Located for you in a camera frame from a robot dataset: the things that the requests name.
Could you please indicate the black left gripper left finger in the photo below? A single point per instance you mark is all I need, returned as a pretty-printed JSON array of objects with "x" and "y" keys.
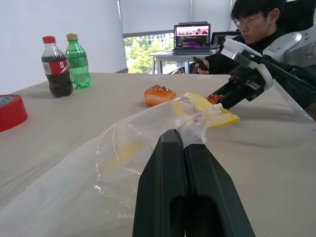
[{"x": 160, "y": 177}]

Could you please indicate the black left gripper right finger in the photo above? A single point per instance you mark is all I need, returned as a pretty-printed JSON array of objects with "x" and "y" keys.
[{"x": 212, "y": 187}]

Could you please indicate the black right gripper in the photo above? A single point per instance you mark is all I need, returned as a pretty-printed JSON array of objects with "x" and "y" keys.
[{"x": 243, "y": 79}]

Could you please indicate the orange-red snack with seeds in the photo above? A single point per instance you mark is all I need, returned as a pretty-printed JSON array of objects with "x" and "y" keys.
[{"x": 215, "y": 98}]

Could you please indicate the black smartphone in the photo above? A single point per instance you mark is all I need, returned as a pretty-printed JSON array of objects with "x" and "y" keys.
[{"x": 200, "y": 62}]

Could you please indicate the clear plastic bag yellow rim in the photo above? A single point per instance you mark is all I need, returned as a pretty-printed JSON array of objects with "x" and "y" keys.
[{"x": 81, "y": 172}]

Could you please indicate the orange burger-shaped snack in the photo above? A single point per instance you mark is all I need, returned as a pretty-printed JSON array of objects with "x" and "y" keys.
[{"x": 158, "y": 95}]

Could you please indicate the person's hand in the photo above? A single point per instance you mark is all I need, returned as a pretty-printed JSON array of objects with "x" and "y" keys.
[{"x": 203, "y": 68}]

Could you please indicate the black background monitor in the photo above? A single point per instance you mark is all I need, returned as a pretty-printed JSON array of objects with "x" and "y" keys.
[{"x": 222, "y": 38}]

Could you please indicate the grey background desk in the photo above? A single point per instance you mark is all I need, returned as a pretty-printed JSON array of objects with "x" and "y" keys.
[{"x": 172, "y": 58}]

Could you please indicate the open laptop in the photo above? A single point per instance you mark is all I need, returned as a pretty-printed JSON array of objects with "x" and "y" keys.
[{"x": 192, "y": 37}]

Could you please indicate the seated person in black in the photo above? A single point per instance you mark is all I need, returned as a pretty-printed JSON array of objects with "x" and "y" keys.
[{"x": 259, "y": 29}]

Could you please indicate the white roller blind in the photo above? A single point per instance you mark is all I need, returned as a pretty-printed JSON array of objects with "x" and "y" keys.
[{"x": 177, "y": 13}]

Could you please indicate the black office chair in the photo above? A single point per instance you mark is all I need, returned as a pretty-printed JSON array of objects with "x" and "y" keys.
[{"x": 300, "y": 14}]

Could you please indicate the green soda bottle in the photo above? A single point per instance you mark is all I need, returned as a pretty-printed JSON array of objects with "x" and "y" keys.
[{"x": 77, "y": 64}]

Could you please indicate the cola bottle red cap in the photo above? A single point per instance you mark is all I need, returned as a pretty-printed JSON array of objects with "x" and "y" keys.
[{"x": 57, "y": 71}]

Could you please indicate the red tape roll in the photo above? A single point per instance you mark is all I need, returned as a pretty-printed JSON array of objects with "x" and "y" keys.
[{"x": 11, "y": 112}]

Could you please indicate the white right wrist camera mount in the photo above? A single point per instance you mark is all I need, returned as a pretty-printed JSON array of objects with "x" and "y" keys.
[{"x": 247, "y": 55}]

